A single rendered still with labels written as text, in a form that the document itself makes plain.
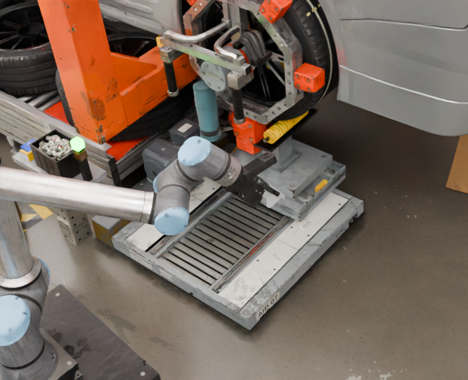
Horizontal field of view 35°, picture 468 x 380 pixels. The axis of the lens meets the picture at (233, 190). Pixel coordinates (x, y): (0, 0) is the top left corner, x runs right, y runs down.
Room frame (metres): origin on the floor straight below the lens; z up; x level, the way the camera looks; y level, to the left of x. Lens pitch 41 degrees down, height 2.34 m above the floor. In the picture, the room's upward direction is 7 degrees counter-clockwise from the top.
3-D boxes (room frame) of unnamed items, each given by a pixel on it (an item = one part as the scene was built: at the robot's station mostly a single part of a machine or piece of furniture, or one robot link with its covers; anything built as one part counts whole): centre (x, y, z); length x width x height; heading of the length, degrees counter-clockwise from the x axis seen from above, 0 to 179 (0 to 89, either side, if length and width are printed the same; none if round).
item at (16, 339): (1.52, 0.75, 0.56); 0.17 x 0.15 x 0.18; 175
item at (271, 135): (2.48, -0.26, 0.51); 0.29 x 0.06 x 0.06; 135
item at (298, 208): (2.61, -0.22, 0.13); 0.50 x 0.36 x 0.10; 45
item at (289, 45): (2.49, -0.10, 0.85); 0.54 x 0.07 x 0.54; 45
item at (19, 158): (2.48, 0.73, 0.44); 0.43 x 0.17 x 0.03; 45
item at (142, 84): (2.83, 0.29, 0.69); 0.52 x 0.17 x 0.35; 135
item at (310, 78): (2.28, -0.33, 0.85); 0.09 x 0.08 x 0.07; 45
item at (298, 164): (2.61, -0.22, 0.32); 0.40 x 0.30 x 0.28; 45
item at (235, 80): (2.23, -0.08, 0.93); 0.09 x 0.05 x 0.05; 135
